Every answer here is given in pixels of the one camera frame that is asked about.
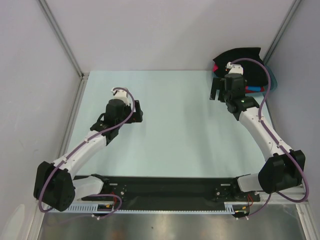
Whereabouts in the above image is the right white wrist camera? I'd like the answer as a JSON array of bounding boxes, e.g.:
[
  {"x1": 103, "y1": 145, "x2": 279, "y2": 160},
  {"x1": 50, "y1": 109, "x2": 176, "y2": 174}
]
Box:
[{"x1": 225, "y1": 62, "x2": 244, "y2": 75}]

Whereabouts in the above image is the right aluminium frame post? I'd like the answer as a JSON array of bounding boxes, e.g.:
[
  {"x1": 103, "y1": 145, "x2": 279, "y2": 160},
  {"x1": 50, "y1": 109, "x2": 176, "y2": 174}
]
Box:
[{"x1": 263, "y1": 0, "x2": 303, "y2": 64}]

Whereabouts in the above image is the white cable duct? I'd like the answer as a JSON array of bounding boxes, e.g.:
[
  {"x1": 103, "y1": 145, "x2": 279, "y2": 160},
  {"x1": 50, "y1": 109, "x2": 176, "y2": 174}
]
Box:
[
  {"x1": 50, "y1": 201, "x2": 114, "y2": 214},
  {"x1": 224, "y1": 202, "x2": 250, "y2": 215}
]

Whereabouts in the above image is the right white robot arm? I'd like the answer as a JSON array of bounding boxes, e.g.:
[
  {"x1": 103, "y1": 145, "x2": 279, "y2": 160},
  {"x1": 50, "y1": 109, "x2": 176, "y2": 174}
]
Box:
[{"x1": 210, "y1": 73, "x2": 309, "y2": 203}]

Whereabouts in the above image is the teal plastic basket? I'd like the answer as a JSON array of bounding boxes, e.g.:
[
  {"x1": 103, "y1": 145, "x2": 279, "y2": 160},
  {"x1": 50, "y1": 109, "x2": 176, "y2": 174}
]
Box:
[{"x1": 211, "y1": 66, "x2": 278, "y2": 96}]

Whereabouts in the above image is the left white cable duct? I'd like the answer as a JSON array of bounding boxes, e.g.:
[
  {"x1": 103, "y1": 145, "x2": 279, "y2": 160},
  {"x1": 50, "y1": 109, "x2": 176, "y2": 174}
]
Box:
[{"x1": 50, "y1": 201, "x2": 114, "y2": 214}]

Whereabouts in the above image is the aluminium front rail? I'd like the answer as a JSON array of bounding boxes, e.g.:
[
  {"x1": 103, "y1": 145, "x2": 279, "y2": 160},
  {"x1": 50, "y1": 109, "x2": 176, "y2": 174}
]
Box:
[{"x1": 259, "y1": 184, "x2": 310, "y2": 206}]

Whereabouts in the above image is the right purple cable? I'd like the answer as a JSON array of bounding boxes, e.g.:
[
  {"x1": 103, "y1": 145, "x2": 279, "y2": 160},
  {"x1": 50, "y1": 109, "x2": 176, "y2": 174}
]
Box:
[{"x1": 231, "y1": 57, "x2": 311, "y2": 221}]

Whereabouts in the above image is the pink t shirt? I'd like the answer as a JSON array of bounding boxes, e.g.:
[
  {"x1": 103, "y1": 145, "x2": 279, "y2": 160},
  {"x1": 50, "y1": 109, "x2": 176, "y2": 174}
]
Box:
[{"x1": 212, "y1": 63, "x2": 219, "y2": 73}]

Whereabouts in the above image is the left aluminium frame post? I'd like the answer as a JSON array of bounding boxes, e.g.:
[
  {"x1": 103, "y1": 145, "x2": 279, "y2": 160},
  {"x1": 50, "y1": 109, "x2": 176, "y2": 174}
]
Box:
[{"x1": 36, "y1": 0, "x2": 84, "y2": 79}]

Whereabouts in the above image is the right white cable duct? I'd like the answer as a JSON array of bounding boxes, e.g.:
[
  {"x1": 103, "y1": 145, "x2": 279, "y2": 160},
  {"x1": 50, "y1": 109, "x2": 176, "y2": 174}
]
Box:
[{"x1": 224, "y1": 202, "x2": 250, "y2": 215}]

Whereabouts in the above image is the black t shirt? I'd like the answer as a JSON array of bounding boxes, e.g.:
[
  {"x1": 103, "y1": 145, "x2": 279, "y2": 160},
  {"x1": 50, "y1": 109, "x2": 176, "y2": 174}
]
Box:
[{"x1": 212, "y1": 46, "x2": 271, "y2": 89}]

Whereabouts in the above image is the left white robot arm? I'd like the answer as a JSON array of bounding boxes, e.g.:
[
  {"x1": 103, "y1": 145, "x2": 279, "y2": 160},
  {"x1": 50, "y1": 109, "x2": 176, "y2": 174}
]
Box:
[{"x1": 33, "y1": 98, "x2": 143, "y2": 213}]

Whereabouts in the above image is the aluminium frame post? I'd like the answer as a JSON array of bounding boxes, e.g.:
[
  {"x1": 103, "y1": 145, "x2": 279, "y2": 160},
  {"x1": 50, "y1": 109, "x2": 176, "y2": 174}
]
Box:
[
  {"x1": 263, "y1": 0, "x2": 303, "y2": 64},
  {"x1": 36, "y1": 0, "x2": 84, "y2": 79}
]

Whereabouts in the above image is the blue t shirt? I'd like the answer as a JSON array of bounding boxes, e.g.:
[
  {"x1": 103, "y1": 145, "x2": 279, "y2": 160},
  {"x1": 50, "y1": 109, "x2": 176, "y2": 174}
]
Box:
[{"x1": 245, "y1": 86, "x2": 261, "y2": 93}]

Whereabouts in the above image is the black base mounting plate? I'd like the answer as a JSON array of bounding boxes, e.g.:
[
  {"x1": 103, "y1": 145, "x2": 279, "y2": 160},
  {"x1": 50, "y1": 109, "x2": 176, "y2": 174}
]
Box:
[{"x1": 82, "y1": 176, "x2": 261, "y2": 212}]

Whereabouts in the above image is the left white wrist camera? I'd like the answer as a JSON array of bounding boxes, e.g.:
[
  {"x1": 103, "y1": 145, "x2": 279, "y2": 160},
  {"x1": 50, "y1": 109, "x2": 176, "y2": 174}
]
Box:
[{"x1": 111, "y1": 87, "x2": 131, "y2": 106}]

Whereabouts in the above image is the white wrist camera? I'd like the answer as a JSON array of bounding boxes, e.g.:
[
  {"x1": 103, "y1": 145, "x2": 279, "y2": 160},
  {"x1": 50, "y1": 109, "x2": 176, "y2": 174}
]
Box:
[
  {"x1": 225, "y1": 62, "x2": 244, "y2": 75},
  {"x1": 111, "y1": 87, "x2": 131, "y2": 106}
]

